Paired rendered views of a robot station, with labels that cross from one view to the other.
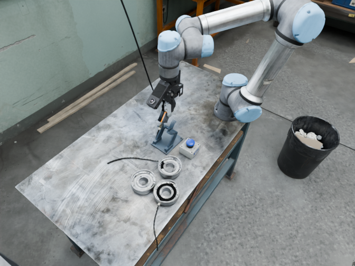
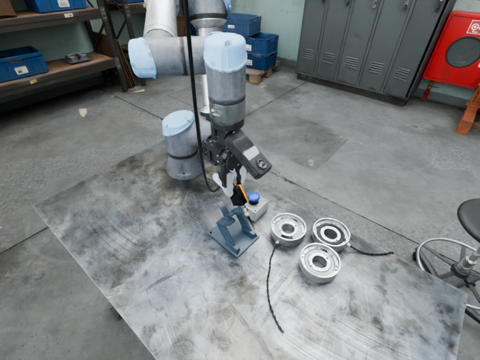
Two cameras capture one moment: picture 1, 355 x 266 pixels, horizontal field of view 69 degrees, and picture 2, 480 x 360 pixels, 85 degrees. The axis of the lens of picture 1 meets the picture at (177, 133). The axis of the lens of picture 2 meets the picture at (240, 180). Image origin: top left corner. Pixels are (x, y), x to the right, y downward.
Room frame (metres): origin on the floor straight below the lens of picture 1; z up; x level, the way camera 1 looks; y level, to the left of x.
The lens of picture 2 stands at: (0.73, 0.55, 1.45)
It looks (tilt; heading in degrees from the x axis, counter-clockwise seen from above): 40 degrees down; 276
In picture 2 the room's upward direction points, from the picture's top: straight up
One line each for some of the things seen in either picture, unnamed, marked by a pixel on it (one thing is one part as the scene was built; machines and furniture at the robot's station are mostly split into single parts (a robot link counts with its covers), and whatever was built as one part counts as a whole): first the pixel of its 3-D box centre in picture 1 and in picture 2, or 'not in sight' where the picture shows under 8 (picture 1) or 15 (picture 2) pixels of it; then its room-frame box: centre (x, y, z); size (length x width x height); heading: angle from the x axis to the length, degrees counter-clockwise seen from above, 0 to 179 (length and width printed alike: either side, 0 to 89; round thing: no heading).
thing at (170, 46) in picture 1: (169, 49); (226, 68); (0.81, 0.04, 1.29); 0.09 x 0.08 x 0.11; 106
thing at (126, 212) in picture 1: (161, 135); (217, 244); (0.85, 0.08, 0.79); 1.20 x 0.60 x 0.02; 146
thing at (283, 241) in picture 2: (169, 167); (287, 230); (0.64, 0.02, 0.82); 0.10 x 0.10 x 0.04
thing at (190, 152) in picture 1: (190, 147); (251, 205); (0.76, -0.06, 0.82); 0.08 x 0.07 x 0.05; 146
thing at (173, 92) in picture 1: (169, 85); (226, 141); (0.82, 0.04, 1.14); 0.09 x 0.08 x 0.12; 144
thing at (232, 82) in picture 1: (234, 88); (181, 131); (1.04, -0.27, 0.97); 0.13 x 0.12 x 0.14; 16
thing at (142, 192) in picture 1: (143, 182); (318, 263); (0.56, 0.13, 0.82); 0.10 x 0.10 x 0.04
